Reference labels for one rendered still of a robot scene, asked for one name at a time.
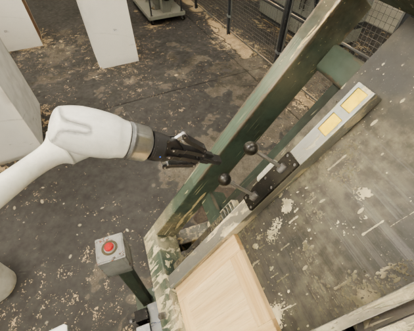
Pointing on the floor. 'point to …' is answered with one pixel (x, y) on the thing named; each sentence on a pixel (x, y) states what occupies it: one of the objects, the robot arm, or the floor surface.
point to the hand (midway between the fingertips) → (210, 158)
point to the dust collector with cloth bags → (160, 9)
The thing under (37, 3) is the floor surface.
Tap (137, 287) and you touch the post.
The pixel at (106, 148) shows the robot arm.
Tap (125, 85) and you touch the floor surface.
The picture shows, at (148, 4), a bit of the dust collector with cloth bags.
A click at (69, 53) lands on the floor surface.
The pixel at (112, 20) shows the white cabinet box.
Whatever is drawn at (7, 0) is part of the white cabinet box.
